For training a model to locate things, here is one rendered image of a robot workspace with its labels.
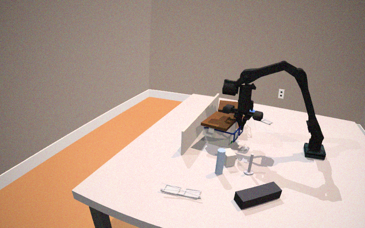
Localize white flat panel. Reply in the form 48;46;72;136
181;94;220;155

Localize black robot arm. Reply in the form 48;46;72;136
222;60;324;153

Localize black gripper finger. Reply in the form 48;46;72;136
241;117;249;131
234;114;243;127

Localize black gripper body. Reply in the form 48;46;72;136
222;97;264;121

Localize navy glasses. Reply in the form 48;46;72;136
214;126;243;143

